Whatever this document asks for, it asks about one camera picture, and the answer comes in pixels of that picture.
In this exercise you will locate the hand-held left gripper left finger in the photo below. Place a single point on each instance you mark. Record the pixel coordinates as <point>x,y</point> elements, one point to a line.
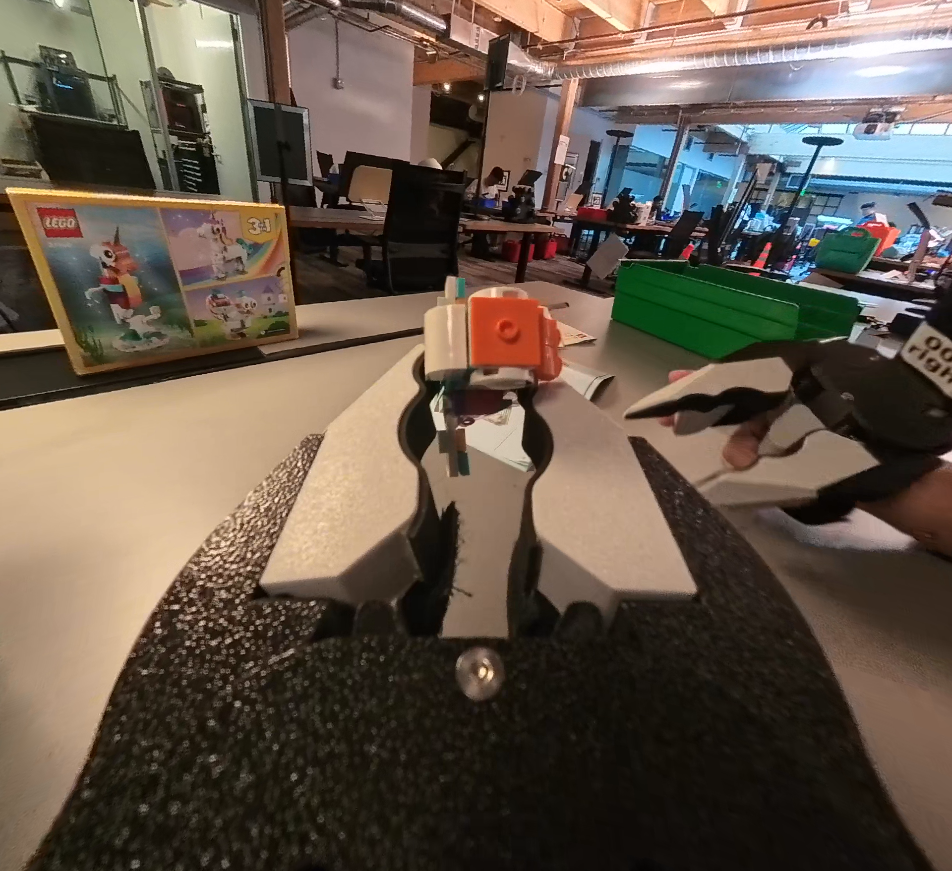
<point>342,499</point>

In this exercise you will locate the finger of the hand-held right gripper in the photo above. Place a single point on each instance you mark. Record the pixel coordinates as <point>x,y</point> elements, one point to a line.
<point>781,421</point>
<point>729,380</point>

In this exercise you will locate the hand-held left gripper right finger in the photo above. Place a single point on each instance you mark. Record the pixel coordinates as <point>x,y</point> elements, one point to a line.
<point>617,514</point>

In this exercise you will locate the instruction booklet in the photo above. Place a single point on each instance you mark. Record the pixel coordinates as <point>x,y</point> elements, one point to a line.
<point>587,380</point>
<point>573,337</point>

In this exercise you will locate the orange lego seahorse figure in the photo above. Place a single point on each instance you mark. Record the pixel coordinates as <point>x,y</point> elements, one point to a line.
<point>506,335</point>

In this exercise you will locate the yellow lego set box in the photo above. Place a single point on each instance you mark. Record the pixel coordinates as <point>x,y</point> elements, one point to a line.
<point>149,276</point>

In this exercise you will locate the person's right hand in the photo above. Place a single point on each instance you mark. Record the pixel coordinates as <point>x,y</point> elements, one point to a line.
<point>926,510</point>

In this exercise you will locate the green plastic bin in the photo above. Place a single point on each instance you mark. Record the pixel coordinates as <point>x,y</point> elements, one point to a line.
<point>706,321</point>

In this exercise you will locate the orange traffic cone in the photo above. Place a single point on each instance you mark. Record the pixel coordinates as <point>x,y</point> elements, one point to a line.
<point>764,257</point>

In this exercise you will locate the green tote bag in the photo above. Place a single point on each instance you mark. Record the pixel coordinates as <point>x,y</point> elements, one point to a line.
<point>844,254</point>

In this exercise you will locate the closed instruction booklet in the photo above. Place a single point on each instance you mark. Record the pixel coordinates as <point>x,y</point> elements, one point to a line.
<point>573,337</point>

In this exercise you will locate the white sign board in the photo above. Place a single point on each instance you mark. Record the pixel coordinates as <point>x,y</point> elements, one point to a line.
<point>608,263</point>

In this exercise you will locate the black floor lamp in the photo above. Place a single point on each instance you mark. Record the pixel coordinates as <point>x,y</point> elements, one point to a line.
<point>818,140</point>
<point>619,134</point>

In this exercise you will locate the dark wooden table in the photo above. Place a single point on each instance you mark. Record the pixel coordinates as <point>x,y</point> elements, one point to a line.
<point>513,225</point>

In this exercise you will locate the white ceiling projector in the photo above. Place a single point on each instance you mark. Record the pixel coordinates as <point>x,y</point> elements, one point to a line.
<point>874,126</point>

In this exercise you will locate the black mesh office chair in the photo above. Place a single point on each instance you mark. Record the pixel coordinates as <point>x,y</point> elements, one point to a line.
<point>420,216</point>

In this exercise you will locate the wooden back office chair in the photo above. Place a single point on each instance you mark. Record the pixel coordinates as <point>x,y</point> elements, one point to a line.
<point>370,185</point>

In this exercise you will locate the black easel board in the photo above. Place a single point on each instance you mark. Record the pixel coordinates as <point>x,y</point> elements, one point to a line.
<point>279,142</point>

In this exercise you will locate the black equipment rack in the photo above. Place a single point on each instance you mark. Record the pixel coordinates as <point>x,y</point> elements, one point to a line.
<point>190,142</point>

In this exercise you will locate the black hanging monitor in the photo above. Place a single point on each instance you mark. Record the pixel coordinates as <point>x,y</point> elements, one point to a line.
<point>500,64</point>

